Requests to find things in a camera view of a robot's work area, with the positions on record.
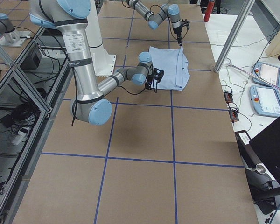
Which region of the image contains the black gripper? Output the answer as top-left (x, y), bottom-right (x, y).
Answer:
top-left (145, 68), bottom-right (164, 90)
top-left (172, 20), bottom-right (190, 47)

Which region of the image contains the light blue t-shirt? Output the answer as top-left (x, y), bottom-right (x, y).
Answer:
top-left (149, 46), bottom-right (190, 91)

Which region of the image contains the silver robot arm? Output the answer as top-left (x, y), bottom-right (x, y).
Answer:
top-left (29, 0), bottom-right (164, 126)
top-left (122, 0), bottom-right (190, 47)

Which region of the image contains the red fire extinguisher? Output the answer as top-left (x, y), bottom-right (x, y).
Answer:
top-left (203, 0), bottom-right (215, 22)

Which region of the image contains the small red circuit board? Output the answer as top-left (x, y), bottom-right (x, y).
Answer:
top-left (224, 91), bottom-right (234, 103)

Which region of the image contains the upper blue teach pendant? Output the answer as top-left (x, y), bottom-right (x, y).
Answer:
top-left (253, 62), bottom-right (280, 87)

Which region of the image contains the blue teach pendant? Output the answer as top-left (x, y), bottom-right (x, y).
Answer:
top-left (253, 62), bottom-right (280, 87)
top-left (249, 85), bottom-right (280, 118)

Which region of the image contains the lower blue teach pendant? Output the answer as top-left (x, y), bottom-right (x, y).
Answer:
top-left (249, 85), bottom-right (280, 118)

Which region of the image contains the black box under table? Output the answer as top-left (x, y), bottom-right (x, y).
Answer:
top-left (20, 45), bottom-right (42, 70)

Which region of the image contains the black monitor stand assembly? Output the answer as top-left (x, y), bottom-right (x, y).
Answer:
top-left (235, 116), bottom-right (280, 214)

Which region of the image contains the white power strip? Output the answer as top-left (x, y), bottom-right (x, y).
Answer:
top-left (10, 126), bottom-right (30, 145)

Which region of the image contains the grey aluminium frame post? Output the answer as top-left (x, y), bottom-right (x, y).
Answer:
top-left (213, 0), bottom-right (255, 73)

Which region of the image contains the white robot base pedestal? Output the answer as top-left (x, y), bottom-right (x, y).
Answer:
top-left (86, 0), bottom-right (116, 77)

